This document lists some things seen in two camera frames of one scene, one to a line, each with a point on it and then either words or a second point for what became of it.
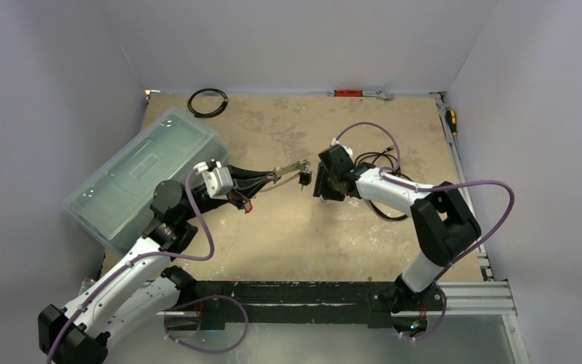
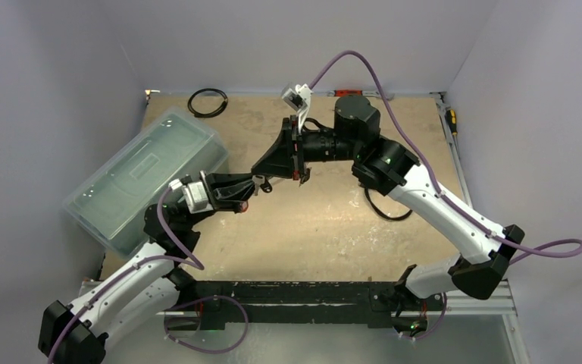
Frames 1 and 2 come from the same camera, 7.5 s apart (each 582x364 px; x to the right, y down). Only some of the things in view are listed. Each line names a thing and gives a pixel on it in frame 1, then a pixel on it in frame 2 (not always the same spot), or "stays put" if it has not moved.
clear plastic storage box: [112, 206] stays put
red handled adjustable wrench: [359, 92] stays put
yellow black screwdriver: [451, 117] stays put
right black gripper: [325, 178] to [295, 151]
